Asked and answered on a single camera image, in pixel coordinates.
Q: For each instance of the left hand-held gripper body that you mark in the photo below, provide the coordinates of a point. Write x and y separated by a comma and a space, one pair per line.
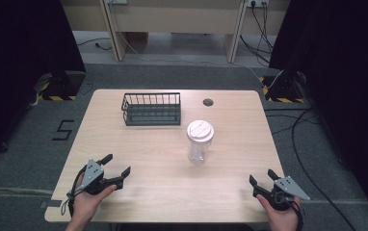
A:
93, 179

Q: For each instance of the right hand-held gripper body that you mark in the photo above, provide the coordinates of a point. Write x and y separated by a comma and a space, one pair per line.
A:
281, 192

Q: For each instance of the clear plastic bottle white lid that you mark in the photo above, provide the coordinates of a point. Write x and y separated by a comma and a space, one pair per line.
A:
199, 141

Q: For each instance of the person's left hand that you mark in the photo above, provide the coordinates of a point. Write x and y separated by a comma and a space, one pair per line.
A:
87, 202

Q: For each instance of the person's right hand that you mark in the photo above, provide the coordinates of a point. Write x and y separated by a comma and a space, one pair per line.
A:
280, 216

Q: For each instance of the black stand base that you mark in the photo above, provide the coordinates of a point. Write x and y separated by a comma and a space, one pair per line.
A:
64, 85
284, 88

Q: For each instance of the black table grommet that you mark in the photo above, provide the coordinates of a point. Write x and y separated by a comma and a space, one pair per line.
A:
208, 102

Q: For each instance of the black curtain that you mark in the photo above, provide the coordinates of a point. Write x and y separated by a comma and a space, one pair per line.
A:
24, 64
342, 89

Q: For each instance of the beige wooden desk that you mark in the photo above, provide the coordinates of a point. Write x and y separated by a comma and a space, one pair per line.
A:
175, 22

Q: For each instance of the white wall socket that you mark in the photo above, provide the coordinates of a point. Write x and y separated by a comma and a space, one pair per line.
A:
257, 3

